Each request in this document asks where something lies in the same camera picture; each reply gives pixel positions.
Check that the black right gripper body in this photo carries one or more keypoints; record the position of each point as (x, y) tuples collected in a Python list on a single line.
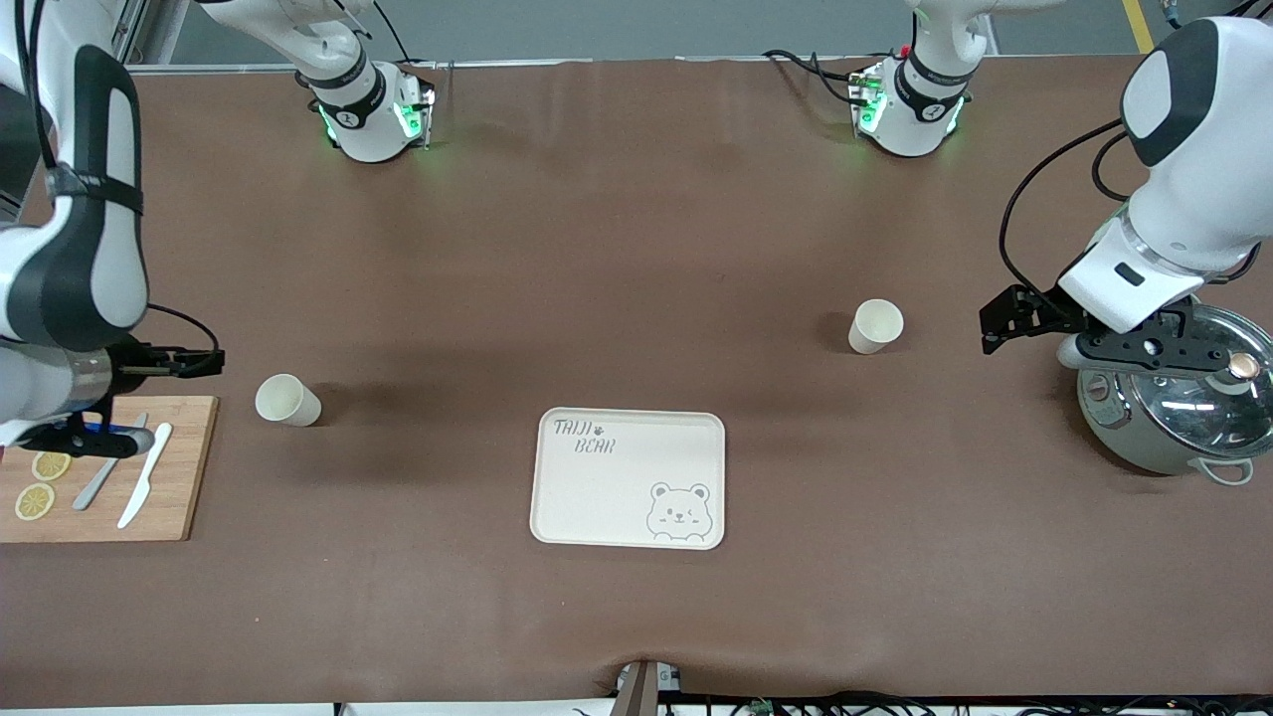
[(139, 360)]

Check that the white plastic cup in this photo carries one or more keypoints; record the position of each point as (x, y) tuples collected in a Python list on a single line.
[(278, 398), (875, 323)]

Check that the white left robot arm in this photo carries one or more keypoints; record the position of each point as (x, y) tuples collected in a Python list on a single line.
[(1193, 199)]

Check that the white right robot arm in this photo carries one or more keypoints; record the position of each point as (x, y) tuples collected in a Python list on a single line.
[(109, 129)]

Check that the grey-green cooking pot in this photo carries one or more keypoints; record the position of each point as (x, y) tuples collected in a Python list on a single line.
[(1104, 418)]

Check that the yellow lemon slice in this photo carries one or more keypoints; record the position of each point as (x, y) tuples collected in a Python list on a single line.
[(35, 502), (50, 467)]

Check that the grey plastic knife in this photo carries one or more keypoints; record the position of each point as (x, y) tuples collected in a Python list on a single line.
[(91, 489)]

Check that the white plastic knife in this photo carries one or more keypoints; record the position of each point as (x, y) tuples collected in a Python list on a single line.
[(139, 497)]

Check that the bamboo cutting board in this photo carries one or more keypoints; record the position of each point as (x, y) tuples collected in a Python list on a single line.
[(179, 497)]

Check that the glass pot lid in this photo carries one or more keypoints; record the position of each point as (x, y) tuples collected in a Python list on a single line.
[(1183, 408)]

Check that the beige bear print tray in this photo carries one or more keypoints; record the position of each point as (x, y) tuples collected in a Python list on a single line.
[(617, 497)]

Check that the aluminium frame profile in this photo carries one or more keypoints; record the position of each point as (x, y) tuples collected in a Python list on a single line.
[(149, 30)]

